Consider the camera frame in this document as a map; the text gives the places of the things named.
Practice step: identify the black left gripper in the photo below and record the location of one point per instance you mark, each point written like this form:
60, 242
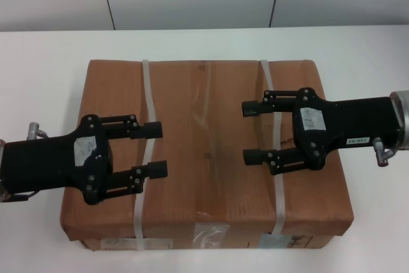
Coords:
48, 161

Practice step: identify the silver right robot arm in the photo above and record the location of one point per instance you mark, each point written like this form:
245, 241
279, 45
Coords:
404, 116

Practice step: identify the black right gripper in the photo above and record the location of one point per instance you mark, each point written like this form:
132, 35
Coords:
351, 119

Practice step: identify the brown cardboard box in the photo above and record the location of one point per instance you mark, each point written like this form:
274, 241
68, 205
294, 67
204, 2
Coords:
204, 126

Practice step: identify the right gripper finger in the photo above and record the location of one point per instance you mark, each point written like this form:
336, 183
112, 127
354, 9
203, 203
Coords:
255, 157

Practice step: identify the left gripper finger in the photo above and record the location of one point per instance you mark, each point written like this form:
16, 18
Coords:
156, 170
150, 129

